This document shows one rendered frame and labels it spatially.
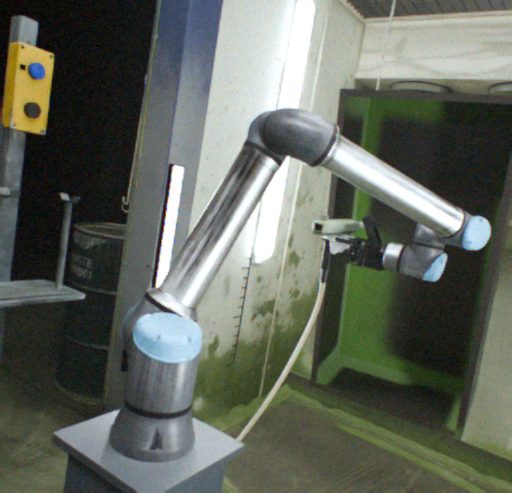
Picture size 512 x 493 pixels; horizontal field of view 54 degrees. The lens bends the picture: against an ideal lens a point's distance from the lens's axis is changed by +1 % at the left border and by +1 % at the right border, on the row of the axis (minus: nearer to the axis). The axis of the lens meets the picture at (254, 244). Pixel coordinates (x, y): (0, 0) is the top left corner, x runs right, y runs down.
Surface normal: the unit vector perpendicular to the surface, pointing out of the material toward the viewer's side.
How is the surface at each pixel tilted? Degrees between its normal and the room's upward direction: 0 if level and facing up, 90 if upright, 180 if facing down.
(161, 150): 90
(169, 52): 90
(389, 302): 102
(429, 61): 90
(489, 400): 57
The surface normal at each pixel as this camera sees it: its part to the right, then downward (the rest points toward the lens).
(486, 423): -0.39, -0.54
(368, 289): -0.51, 0.22
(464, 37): -0.57, 0.00
